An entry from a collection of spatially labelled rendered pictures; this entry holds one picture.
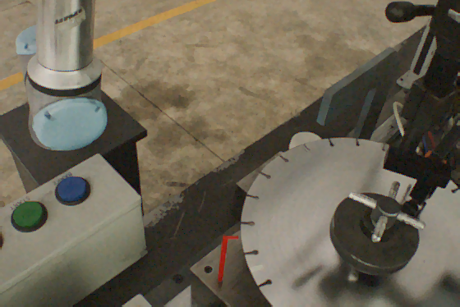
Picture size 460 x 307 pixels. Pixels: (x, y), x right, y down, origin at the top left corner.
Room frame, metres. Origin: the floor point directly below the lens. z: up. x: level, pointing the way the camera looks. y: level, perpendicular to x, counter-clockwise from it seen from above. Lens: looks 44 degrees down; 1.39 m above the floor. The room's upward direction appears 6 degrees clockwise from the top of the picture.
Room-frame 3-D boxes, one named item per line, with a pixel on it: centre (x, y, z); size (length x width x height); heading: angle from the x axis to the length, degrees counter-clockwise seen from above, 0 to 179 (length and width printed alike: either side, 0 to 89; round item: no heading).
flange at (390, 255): (0.32, -0.19, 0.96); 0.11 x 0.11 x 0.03
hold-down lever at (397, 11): (0.38, -0.17, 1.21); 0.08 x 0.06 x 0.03; 139
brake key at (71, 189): (0.37, 0.21, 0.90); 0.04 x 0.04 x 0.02
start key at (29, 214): (0.31, 0.26, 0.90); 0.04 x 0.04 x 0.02
